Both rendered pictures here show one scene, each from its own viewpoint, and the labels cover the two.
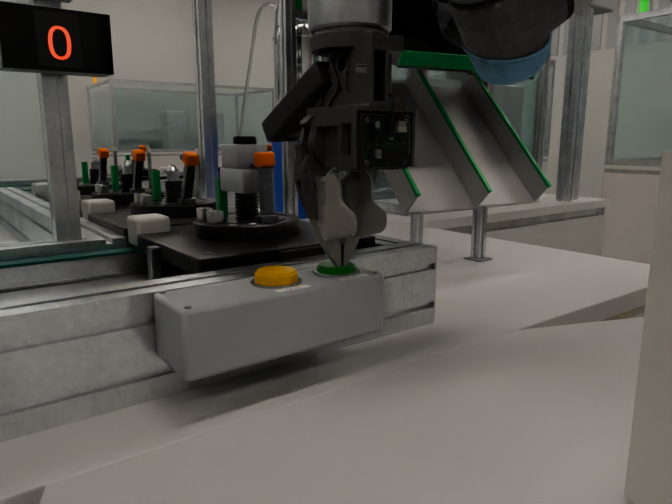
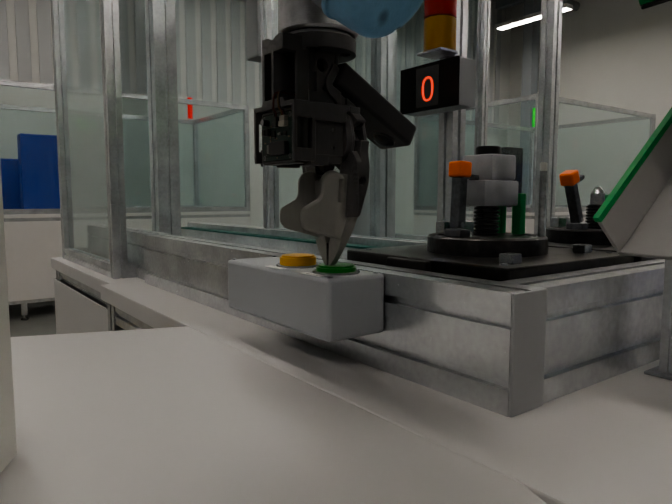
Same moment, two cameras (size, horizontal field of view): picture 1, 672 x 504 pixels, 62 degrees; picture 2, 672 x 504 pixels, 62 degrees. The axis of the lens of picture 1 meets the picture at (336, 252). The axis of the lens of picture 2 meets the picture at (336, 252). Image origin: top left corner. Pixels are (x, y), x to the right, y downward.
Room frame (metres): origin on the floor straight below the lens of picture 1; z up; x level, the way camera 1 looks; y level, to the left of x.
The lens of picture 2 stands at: (0.55, -0.55, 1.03)
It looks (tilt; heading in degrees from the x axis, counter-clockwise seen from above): 5 degrees down; 90
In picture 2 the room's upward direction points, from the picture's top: straight up
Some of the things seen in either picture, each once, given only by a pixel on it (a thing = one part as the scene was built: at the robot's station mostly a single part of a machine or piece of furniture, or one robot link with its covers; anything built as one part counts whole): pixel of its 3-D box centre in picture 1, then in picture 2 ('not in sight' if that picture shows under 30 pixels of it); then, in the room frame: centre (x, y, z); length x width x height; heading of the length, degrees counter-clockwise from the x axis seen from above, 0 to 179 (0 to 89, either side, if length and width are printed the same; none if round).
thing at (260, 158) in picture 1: (262, 183); (463, 195); (0.70, 0.09, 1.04); 0.04 x 0.02 x 0.08; 37
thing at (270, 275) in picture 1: (276, 280); (298, 263); (0.51, 0.06, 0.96); 0.04 x 0.04 x 0.02
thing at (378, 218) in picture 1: (364, 220); (325, 219); (0.54, -0.03, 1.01); 0.06 x 0.03 x 0.09; 37
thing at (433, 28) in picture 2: not in sight; (439, 36); (0.71, 0.34, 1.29); 0.05 x 0.05 x 0.05
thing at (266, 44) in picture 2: (354, 106); (312, 106); (0.53, -0.02, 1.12); 0.09 x 0.08 x 0.12; 37
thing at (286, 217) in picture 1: (247, 225); (485, 243); (0.73, 0.12, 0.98); 0.14 x 0.14 x 0.02
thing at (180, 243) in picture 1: (247, 239); (485, 259); (0.73, 0.12, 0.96); 0.24 x 0.24 x 0.02; 37
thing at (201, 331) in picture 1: (276, 312); (298, 291); (0.51, 0.06, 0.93); 0.21 x 0.07 x 0.06; 127
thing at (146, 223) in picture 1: (148, 230); not in sight; (0.75, 0.25, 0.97); 0.05 x 0.05 x 0.04; 37
